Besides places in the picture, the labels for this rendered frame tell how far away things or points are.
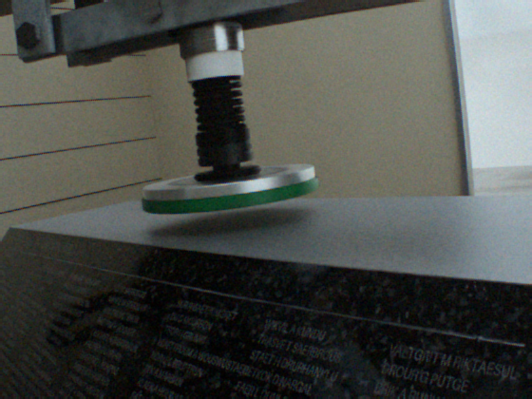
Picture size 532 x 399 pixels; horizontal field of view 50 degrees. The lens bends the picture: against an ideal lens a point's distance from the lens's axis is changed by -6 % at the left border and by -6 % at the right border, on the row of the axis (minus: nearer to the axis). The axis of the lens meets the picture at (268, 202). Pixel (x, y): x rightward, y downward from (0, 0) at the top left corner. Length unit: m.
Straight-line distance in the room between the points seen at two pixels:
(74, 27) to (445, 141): 4.95
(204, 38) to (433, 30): 4.92
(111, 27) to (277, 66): 5.56
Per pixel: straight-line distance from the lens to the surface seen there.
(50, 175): 6.34
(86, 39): 0.76
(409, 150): 5.67
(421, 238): 0.54
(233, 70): 0.73
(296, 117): 6.17
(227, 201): 0.65
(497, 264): 0.44
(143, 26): 0.73
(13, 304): 0.89
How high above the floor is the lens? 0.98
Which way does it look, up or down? 7 degrees down
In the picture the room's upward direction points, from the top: 7 degrees counter-clockwise
